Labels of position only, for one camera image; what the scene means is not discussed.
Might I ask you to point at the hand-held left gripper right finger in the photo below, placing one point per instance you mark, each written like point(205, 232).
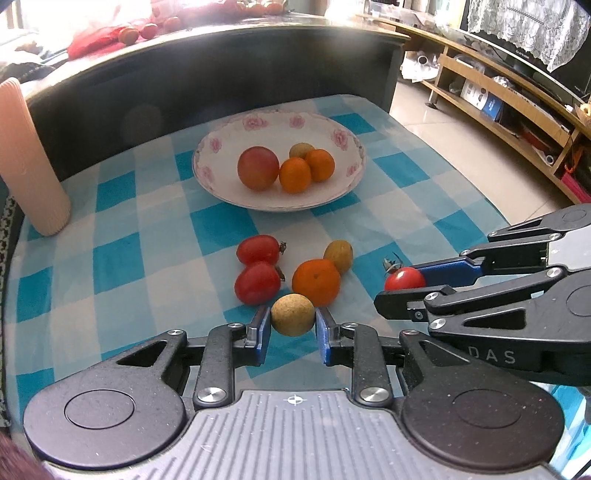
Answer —
point(323, 339)

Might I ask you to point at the dark glass-top table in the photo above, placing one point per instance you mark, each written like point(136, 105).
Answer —
point(231, 74)

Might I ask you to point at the orange mandarin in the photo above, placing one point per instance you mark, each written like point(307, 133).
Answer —
point(316, 281)
point(294, 175)
point(321, 165)

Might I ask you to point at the small red tomato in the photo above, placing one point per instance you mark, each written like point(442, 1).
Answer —
point(256, 284)
point(256, 249)
point(404, 279)

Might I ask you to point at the maroon fuzzy cloth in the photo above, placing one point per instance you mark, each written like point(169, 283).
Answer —
point(16, 459)

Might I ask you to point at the wooden television cabinet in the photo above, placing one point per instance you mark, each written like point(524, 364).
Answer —
point(442, 74)

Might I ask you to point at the teal blanket houndstooth edge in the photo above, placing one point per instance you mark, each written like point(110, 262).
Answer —
point(7, 230)

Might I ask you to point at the white box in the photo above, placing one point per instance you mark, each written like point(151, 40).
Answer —
point(473, 91)

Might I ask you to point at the small yellow-brown fruit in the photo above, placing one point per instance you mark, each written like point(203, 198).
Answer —
point(339, 254)
point(301, 150)
point(292, 314)

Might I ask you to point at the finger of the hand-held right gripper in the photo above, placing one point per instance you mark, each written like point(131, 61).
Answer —
point(443, 271)
point(485, 295)

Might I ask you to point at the white floral bowl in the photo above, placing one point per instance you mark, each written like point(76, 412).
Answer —
point(231, 194)

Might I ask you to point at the red plastic bag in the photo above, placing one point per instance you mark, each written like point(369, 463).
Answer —
point(92, 44)

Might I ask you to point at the group of spare small fruits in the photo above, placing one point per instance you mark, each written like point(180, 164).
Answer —
point(128, 35)

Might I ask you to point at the blue box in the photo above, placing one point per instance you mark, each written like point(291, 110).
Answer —
point(493, 107)

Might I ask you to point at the white lace cloth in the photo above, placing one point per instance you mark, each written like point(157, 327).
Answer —
point(531, 27)

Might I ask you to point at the pink ribbed cylinder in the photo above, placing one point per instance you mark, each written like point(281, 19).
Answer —
point(32, 161)

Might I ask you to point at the blue checkered tablecloth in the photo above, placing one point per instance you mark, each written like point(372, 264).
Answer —
point(138, 267)

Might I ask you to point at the black television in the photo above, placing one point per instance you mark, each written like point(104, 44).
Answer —
point(545, 81)

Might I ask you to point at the large red tomato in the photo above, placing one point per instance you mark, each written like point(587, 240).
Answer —
point(258, 168)

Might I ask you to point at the white crumpled bag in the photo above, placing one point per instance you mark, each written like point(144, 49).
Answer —
point(415, 69)

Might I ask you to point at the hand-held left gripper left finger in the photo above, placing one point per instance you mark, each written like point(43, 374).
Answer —
point(264, 337)

